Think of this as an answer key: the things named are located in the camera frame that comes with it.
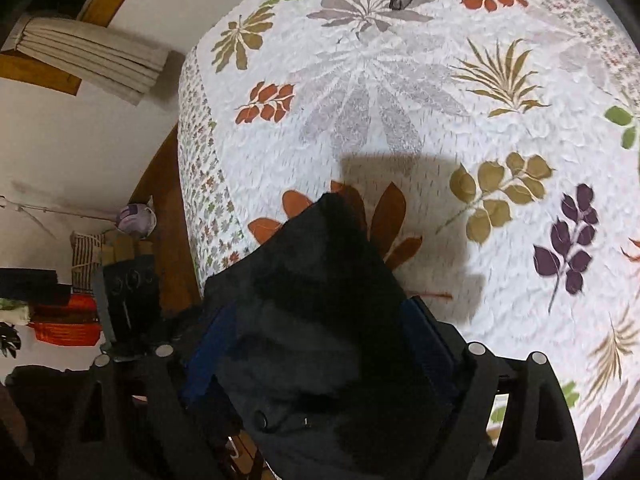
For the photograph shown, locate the striped woven bag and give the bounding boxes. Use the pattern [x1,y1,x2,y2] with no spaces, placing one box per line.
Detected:
[70,230,107,294]

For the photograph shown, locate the floral patterned quilt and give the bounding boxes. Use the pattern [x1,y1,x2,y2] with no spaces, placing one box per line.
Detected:
[177,0,640,478]

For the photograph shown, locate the black box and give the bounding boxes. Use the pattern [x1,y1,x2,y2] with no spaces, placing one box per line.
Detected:
[0,268,72,306]

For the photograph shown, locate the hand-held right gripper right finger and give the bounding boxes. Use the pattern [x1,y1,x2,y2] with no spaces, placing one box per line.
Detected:
[402,296,585,480]

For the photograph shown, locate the black upright appliance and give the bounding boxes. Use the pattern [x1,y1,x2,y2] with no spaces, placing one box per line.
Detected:
[92,255,162,358]

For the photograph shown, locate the black quilted pants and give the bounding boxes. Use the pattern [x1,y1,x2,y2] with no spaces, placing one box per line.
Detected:
[165,192,481,480]

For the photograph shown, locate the beige pleated curtain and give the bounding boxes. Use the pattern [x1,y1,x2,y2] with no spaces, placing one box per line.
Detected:
[12,15,171,107]

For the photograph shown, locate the orange plastic basket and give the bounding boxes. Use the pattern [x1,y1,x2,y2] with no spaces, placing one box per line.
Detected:
[27,294,104,347]

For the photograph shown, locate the dark cloth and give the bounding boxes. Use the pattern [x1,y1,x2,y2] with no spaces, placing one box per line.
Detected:
[4,364,93,480]

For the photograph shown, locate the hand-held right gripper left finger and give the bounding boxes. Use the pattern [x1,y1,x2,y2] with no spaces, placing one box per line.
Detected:
[57,307,237,480]

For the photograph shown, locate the purple white round object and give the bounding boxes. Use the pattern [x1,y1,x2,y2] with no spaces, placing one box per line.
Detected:
[116,202,157,239]

